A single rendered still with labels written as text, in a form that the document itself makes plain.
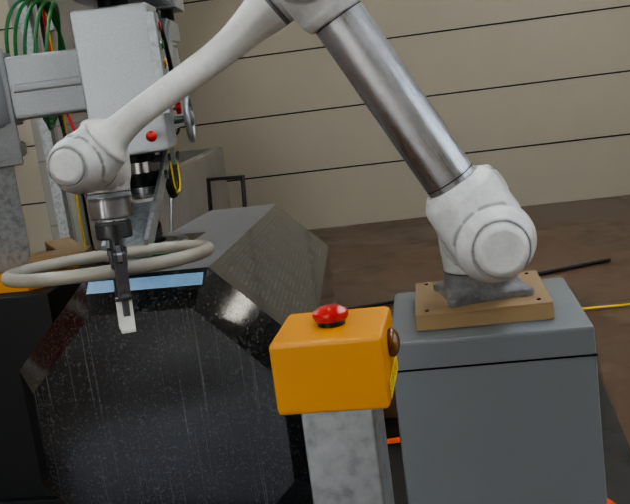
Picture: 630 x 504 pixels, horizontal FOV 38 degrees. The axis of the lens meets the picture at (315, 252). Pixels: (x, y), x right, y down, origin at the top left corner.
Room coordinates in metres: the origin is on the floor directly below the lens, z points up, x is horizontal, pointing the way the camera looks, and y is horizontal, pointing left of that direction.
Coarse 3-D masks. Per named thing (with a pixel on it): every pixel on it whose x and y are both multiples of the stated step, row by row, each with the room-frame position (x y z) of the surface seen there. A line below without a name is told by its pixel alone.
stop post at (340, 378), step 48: (288, 336) 0.94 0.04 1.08; (336, 336) 0.92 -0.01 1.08; (384, 336) 0.92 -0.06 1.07; (288, 384) 0.92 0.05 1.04; (336, 384) 0.91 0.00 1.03; (384, 384) 0.90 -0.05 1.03; (336, 432) 0.93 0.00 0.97; (384, 432) 0.98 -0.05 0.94; (336, 480) 0.93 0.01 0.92; (384, 480) 0.94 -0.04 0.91
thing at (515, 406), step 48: (432, 336) 1.77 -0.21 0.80; (480, 336) 1.74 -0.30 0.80; (528, 336) 1.72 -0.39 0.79; (576, 336) 1.71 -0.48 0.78; (432, 384) 1.75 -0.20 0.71; (480, 384) 1.74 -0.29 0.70; (528, 384) 1.72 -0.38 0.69; (576, 384) 1.71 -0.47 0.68; (432, 432) 1.75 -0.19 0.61; (480, 432) 1.74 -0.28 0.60; (528, 432) 1.72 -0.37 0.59; (576, 432) 1.71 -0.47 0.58; (432, 480) 1.75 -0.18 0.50; (480, 480) 1.74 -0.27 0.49; (528, 480) 1.73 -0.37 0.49; (576, 480) 1.71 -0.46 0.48
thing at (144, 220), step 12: (156, 156) 2.96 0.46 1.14; (168, 156) 2.96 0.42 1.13; (168, 168) 2.93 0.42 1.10; (156, 192) 2.63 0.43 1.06; (132, 204) 2.68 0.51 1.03; (144, 204) 2.67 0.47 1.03; (156, 204) 2.57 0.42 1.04; (132, 216) 2.60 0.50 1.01; (144, 216) 2.59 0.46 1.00; (156, 216) 2.53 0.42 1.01; (132, 228) 2.52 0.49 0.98; (144, 228) 2.51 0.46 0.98; (156, 228) 2.50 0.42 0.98; (108, 240) 2.38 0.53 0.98; (132, 240) 2.44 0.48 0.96; (144, 240) 2.34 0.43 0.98
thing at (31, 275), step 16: (192, 240) 2.26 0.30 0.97; (64, 256) 2.30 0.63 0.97; (80, 256) 2.31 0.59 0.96; (96, 256) 2.33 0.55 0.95; (128, 256) 2.34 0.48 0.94; (160, 256) 1.95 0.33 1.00; (176, 256) 1.96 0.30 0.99; (192, 256) 2.00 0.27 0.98; (16, 272) 2.12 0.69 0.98; (32, 272) 2.20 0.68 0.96; (48, 272) 1.91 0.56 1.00; (64, 272) 1.89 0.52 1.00; (80, 272) 1.88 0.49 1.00; (96, 272) 1.88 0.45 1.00; (112, 272) 1.89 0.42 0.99; (128, 272) 1.90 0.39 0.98; (144, 272) 1.92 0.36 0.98
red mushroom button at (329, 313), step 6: (324, 306) 0.97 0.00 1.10; (330, 306) 0.97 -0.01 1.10; (336, 306) 0.97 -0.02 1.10; (342, 306) 0.97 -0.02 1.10; (318, 312) 0.96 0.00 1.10; (324, 312) 0.96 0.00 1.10; (330, 312) 0.95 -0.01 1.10; (336, 312) 0.95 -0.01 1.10; (342, 312) 0.96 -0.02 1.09; (348, 312) 0.97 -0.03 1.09; (318, 318) 0.96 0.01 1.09; (324, 318) 0.95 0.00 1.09; (330, 318) 0.95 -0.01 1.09; (336, 318) 0.95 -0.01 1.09; (342, 318) 0.95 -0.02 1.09
